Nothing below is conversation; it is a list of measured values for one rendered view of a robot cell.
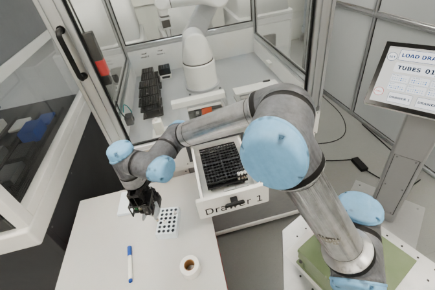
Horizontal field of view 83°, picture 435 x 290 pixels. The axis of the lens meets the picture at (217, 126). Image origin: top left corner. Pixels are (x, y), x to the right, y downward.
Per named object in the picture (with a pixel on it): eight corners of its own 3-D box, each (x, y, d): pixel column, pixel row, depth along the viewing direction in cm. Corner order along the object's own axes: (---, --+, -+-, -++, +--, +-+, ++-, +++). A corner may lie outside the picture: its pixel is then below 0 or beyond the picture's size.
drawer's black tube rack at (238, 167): (248, 184, 108) (247, 173, 104) (209, 193, 107) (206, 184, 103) (234, 150, 126) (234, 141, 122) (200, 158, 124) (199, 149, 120)
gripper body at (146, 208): (133, 218, 83) (119, 195, 76) (138, 197, 90) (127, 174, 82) (155, 215, 82) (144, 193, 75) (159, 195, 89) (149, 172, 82)
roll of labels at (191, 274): (179, 265, 92) (177, 259, 90) (197, 256, 94) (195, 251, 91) (184, 283, 87) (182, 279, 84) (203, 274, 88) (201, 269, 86)
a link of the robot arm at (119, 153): (121, 158, 66) (97, 153, 69) (134, 185, 72) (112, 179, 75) (138, 140, 71) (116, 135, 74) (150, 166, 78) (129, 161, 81)
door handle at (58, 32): (86, 83, 87) (58, 28, 76) (79, 85, 87) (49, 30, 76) (89, 78, 91) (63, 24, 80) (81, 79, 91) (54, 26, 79)
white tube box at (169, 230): (177, 238, 101) (175, 233, 98) (157, 239, 101) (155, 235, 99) (180, 211, 110) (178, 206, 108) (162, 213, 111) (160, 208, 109)
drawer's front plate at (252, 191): (268, 201, 102) (268, 184, 95) (200, 219, 99) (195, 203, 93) (267, 197, 103) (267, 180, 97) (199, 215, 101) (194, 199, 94)
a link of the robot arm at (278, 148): (389, 250, 65) (300, 80, 45) (397, 316, 54) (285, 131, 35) (340, 248, 72) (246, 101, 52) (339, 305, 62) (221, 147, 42)
